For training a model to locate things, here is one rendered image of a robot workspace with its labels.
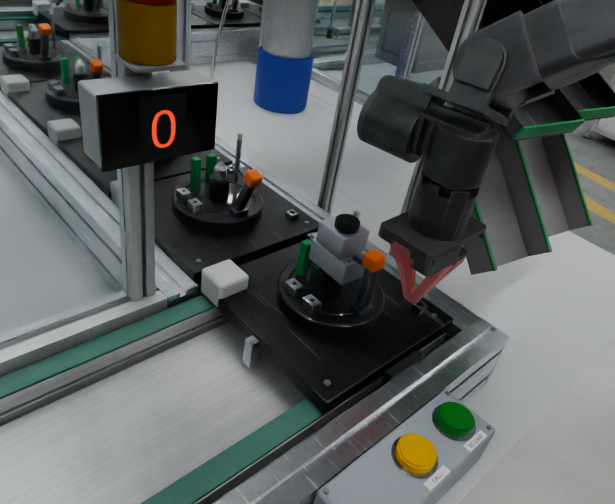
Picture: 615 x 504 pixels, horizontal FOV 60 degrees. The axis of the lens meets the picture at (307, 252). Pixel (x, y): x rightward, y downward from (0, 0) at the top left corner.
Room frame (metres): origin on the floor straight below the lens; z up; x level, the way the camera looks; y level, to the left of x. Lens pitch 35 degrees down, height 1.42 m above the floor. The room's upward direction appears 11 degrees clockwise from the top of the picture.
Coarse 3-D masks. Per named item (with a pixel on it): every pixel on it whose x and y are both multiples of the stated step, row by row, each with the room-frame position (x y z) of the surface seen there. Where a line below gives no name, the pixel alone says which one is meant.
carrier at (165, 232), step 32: (192, 160) 0.73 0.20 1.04; (160, 192) 0.73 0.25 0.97; (192, 192) 0.71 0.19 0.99; (224, 192) 0.70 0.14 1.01; (256, 192) 0.75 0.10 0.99; (160, 224) 0.64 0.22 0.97; (192, 224) 0.64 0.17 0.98; (224, 224) 0.65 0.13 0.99; (256, 224) 0.69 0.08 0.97; (288, 224) 0.70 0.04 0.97; (192, 256) 0.58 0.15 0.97; (224, 256) 0.59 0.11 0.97; (256, 256) 0.62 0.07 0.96
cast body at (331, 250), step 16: (320, 224) 0.54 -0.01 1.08; (336, 224) 0.53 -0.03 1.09; (352, 224) 0.53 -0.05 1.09; (320, 240) 0.54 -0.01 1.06; (336, 240) 0.52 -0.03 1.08; (352, 240) 0.52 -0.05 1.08; (320, 256) 0.53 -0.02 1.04; (336, 256) 0.52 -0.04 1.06; (352, 256) 0.53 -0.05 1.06; (336, 272) 0.51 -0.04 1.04; (352, 272) 0.51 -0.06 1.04
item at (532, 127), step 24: (432, 0) 0.80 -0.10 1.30; (456, 0) 0.77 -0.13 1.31; (504, 0) 0.87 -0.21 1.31; (528, 0) 0.84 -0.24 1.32; (432, 24) 0.79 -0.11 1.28; (456, 24) 0.76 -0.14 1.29; (480, 24) 0.73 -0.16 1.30; (552, 96) 0.76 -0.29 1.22; (528, 120) 0.70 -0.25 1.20; (552, 120) 0.73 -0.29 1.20; (576, 120) 0.71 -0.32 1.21
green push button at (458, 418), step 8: (440, 408) 0.40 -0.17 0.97; (448, 408) 0.40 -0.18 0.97; (456, 408) 0.40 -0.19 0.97; (464, 408) 0.40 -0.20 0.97; (440, 416) 0.38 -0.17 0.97; (448, 416) 0.38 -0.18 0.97; (456, 416) 0.39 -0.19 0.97; (464, 416) 0.39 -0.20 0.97; (472, 416) 0.39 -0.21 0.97; (440, 424) 0.38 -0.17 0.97; (448, 424) 0.37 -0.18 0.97; (456, 424) 0.38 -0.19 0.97; (464, 424) 0.38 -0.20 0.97; (472, 424) 0.38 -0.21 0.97; (448, 432) 0.37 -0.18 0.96; (456, 432) 0.37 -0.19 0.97; (464, 432) 0.37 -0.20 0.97
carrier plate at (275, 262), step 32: (288, 256) 0.62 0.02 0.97; (256, 288) 0.54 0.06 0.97; (384, 288) 0.59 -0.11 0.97; (256, 320) 0.48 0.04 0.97; (288, 320) 0.49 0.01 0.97; (384, 320) 0.52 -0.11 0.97; (416, 320) 0.53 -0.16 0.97; (448, 320) 0.55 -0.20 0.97; (288, 352) 0.43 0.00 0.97; (320, 352) 0.44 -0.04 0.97; (352, 352) 0.45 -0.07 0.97; (384, 352) 0.46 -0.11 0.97; (320, 384) 0.40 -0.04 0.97; (352, 384) 0.41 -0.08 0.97
